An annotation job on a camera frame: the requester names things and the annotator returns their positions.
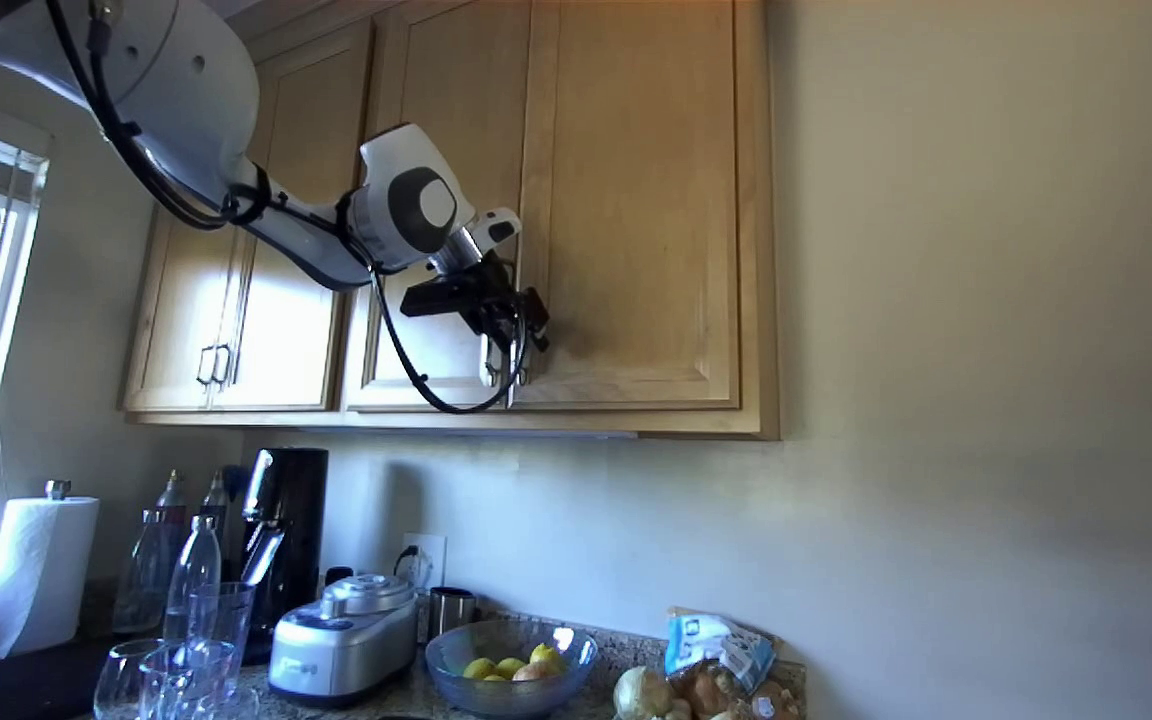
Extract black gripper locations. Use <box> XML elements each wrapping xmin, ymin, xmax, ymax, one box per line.
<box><xmin>448</xmin><ymin>257</ymin><xmax>547</xmax><ymax>398</ymax></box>

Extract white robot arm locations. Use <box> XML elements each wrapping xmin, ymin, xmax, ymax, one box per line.
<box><xmin>0</xmin><ymin>0</ymin><xmax>547</xmax><ymax>413</ymax></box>

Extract far wooden cupboard doors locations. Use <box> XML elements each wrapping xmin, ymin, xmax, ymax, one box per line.
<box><xmin>123</xmin><ymin>19</ymin><xmax>370</xmax><ymax>417</ymax></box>

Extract yellow lemon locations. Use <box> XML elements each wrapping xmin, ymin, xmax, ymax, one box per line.
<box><xmin>528</xmin><ymin>643</ymin><xmax>560</xmax><ymax>674</ymax></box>

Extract glass fruit bowl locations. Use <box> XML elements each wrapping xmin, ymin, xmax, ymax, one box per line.
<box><xmin>426</xmin><ymin>620</ymin><xmax>601</xmax><ymax>720</ymax></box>

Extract clear plastic bottle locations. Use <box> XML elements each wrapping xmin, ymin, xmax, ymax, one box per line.
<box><xmin>166</xmin><ymin>515</ymin><xmax>222</xmax><ymax>682</ymax></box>

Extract clear glass jar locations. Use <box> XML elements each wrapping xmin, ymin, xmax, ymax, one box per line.
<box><xmin>93</xmin><ymin>641</ymin><xmax>170</xmax><ymax>720</ymax></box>

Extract white paper towel roll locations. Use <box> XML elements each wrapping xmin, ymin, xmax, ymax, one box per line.
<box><xmin>0</xmin><ymin>481</ymin><xmax>100</xmax><ymax>660</ymax></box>

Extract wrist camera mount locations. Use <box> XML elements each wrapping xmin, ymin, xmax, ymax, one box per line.
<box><xmin>400</xmin><ymin>282</ymin><xmax>470</xmax><ymax>315</ymax></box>

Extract white wall outlet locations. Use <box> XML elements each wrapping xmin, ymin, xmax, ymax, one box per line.
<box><xmin>394</xmin><ymin>538</ymin><xmax>443</xmax><ymax>594</ymax></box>

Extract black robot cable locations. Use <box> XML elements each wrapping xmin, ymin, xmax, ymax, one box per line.
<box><xmin>41</xmin><ymin>0</ymin><xmax>528</xmax><ymax>420</ymax></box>

